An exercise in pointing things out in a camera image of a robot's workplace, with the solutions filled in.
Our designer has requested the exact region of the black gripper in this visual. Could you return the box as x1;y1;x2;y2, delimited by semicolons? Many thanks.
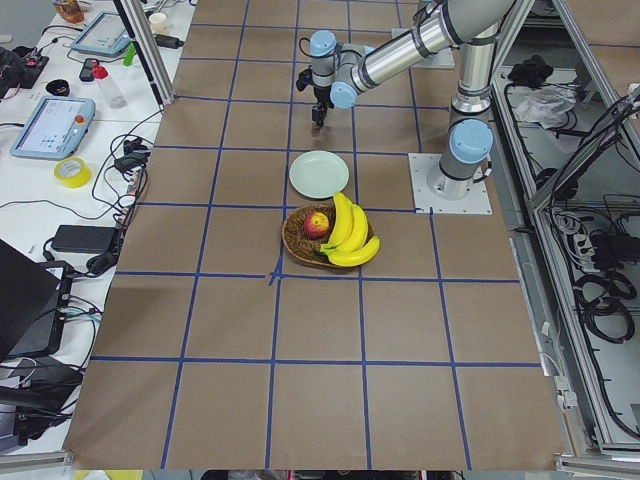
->
297;68;334;125

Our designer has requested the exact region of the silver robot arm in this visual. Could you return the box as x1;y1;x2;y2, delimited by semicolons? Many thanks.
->
289;1;462;211

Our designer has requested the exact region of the brown wicker basket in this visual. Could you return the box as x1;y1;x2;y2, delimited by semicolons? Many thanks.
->
282;205;374;269

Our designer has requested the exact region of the black cloth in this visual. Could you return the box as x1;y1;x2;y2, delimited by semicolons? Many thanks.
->
507;55;554;89

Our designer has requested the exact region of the light green plate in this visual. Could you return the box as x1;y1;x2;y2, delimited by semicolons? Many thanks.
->
289;150;350;199

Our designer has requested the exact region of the black laptop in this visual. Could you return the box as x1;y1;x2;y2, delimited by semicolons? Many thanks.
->
1;242;72;360

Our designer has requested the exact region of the blue teach pendant far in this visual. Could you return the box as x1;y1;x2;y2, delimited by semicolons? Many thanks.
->
70;11;131;57

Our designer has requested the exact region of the clear plastic bottle red cap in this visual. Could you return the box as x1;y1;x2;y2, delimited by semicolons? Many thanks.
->
92;60;126;109

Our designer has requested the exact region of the white crumpled cloth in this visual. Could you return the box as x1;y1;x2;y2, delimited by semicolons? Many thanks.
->
514;86;576;129

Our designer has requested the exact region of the green marker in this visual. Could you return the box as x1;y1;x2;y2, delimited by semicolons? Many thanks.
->
123;42;137;67

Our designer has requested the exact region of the blue teach pendant near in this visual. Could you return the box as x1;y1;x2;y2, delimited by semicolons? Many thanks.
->
10;96;96;160

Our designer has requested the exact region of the yellow tape roll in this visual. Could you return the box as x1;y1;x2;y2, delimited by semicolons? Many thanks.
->
54;156;92;189

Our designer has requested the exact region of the black small bowl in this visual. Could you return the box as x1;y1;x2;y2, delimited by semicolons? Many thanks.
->
45;79;70;97

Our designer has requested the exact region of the black power adapter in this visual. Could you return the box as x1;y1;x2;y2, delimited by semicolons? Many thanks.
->
51;225;118;254

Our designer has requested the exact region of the aluminium frame post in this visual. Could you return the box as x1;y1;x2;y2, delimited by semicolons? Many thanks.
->
113;0;175;107

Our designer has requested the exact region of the paper cup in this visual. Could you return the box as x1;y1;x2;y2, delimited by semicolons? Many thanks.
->
148;12;168;35

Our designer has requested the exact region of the red yellow apple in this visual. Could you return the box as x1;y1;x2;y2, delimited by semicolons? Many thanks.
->
303;211;330;240

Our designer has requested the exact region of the blue teach pendant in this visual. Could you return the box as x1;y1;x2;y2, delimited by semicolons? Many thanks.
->
10;96;96;160
70;11;131;57

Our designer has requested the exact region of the yellow banana bunch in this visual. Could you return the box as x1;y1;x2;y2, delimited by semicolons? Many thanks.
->
316;192;381;268

